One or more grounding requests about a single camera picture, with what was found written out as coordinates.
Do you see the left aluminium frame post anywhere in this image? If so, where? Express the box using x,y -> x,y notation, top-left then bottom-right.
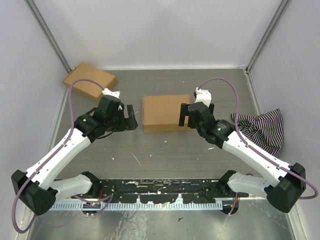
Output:
24,0 -> 72,73

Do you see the cardboard box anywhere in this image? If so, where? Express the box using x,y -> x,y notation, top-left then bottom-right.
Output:
62,62 -> 118,103
142,94 -> 192,133

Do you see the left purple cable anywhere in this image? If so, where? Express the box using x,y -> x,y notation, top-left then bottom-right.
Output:
12,78 -> 113,234

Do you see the purple striped cloth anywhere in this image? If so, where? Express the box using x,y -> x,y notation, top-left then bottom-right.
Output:
230,108 -> 285,157

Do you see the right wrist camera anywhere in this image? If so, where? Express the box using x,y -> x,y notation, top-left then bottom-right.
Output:
194,87 -> 212,107

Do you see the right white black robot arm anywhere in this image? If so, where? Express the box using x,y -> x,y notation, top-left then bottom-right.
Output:
178,102 -> 306,213

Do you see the perforated cable duct strip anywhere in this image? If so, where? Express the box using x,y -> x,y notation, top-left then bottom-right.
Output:
50,200 -> 223,212

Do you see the aluminium rail front beam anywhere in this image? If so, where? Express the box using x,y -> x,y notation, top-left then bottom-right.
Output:
24,178 -> 298,201

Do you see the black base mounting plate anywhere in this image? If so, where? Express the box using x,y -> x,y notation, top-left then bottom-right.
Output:
80,178 -> 236,204

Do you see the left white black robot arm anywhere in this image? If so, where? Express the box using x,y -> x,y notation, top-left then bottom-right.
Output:
11,95 -> 138,216

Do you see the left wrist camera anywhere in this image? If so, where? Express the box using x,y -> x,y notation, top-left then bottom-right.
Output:
102,88 -> 121,99

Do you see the aluminium frame post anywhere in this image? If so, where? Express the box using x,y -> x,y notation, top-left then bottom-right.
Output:
244,0 -> 292,74
24,0 -> 72,73

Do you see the right aluminium frame post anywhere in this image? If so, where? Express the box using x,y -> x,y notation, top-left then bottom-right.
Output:
244,0 -> 292,74

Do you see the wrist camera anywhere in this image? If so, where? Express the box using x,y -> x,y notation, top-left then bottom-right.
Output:
102,88 -> 121,99
194,87 -> 212,107

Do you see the folded closed cardboard box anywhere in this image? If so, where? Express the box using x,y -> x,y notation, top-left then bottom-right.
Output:
62,62 -> 118,103

